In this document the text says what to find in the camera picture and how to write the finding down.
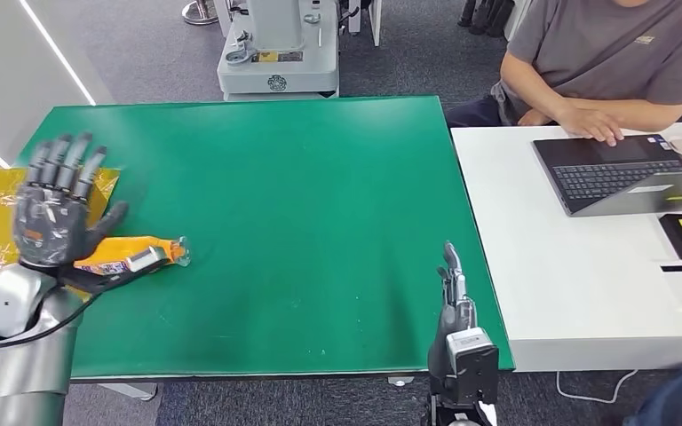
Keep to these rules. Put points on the person's right hand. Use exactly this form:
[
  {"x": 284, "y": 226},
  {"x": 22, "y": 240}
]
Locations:
[{"x": 591, "y": 126}]

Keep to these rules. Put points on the person's left hand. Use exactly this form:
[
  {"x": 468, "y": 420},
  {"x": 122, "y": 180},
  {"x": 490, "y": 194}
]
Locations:
[{"x": 535, "y": 119}]

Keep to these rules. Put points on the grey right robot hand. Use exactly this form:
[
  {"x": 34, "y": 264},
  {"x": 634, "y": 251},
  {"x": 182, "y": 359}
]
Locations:
[{"x": 453, "y": 317}]

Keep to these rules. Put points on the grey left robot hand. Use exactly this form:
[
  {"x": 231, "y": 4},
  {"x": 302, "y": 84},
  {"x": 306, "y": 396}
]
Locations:
[{"x": 53, "y": 223}]

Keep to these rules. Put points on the orange plastic bottle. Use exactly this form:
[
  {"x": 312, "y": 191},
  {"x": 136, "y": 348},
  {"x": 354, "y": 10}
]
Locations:
[{"x": 117, "y": 250}]

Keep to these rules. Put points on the person's left forearm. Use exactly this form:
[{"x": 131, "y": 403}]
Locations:
[{"x": 635, "y": 114}]

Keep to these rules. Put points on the person's right forearm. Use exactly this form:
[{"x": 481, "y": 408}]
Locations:
[{"x": 526, "y": 85}]

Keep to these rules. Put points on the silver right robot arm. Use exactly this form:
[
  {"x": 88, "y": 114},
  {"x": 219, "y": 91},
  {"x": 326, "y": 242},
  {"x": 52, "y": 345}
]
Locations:
[{"x": 453, "y": 417}]

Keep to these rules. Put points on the black laptop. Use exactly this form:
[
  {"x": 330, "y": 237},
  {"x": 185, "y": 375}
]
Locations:
[{"x": 600, "y": 173}]

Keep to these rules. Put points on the person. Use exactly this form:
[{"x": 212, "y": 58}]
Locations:
[{"x": 600, "y": 53}]

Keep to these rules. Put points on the black objects on floor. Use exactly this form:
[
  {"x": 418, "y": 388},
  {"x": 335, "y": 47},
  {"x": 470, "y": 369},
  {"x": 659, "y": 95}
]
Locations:
[{"x": 485, "y": 16}]

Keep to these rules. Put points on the white table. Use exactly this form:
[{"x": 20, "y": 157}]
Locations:
[{"x": 582, "y": 282}]

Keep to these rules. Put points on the green table mat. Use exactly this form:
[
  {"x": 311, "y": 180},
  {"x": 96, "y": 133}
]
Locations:
[{"x": 294, "y": 223}]

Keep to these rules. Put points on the white cabinet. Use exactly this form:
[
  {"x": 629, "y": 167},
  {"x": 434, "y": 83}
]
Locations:
[{"x": 374, "y": 20}]

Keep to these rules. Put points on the blue fabric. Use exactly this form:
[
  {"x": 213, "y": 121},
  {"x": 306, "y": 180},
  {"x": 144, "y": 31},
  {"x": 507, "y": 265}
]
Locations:
[{"x": 679, "y": 400}]

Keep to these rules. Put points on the white robot stand machine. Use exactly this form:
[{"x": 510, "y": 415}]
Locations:
[{"x": 279, "y": 59}]

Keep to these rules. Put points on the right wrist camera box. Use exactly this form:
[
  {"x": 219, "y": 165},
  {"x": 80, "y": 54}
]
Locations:
[{"x": 473, "y": 364}]

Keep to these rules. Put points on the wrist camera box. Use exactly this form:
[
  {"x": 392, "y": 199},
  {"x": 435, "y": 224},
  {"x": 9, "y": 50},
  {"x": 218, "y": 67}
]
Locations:
[
  {"x": 141, "y": 261},
  {"x": 473, "y": 364}
]

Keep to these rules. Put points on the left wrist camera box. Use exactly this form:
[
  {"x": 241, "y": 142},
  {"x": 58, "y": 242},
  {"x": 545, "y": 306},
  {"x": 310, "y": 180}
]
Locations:
[{"x": 141, "y": 261}]

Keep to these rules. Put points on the chrome stanchion post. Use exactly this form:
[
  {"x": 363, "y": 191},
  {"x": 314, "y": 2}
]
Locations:
[{"x": 200, "y": 12}]

